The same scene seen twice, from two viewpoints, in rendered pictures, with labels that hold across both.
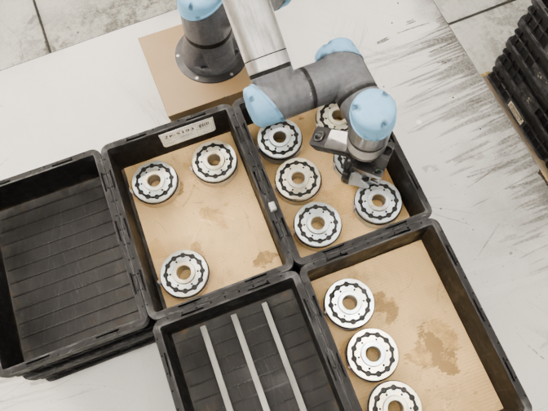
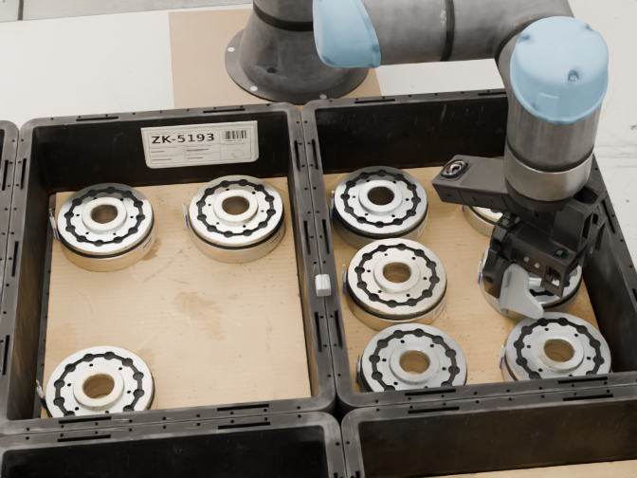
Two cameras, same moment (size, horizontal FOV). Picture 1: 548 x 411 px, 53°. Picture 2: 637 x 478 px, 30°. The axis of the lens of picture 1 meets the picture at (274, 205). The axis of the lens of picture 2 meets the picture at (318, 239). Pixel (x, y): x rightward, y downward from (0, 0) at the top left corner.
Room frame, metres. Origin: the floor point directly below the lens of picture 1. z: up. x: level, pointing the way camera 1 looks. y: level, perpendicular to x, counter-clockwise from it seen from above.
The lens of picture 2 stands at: (-0.31, -0.11, 1.80)
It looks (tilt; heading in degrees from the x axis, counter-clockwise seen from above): 48 degrees down; 10
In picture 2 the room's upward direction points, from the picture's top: straight up
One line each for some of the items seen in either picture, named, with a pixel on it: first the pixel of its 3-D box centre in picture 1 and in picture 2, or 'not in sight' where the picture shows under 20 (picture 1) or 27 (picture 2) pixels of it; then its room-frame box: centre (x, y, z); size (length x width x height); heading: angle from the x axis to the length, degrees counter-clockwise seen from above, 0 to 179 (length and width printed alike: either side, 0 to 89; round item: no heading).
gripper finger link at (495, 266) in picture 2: (348, 170); (503, 259); (0.45, -0.16, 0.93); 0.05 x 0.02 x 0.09; 150
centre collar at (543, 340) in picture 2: (378, 201); (558, 351); (0.40, -0.23, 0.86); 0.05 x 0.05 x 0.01
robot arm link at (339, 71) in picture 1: (337, 76); (505, 13); (0.53, -0.13, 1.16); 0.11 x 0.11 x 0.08; 19
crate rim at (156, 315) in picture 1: (193, 205); (163, 255); (0.41, 0.17, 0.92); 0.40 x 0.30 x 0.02; 16
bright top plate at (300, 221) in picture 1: (317, 223); (413, 366); (0.36, -0.09, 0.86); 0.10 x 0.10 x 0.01
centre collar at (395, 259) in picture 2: (298, 178); (396, 273); (0.47, -0.06, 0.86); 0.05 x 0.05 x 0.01
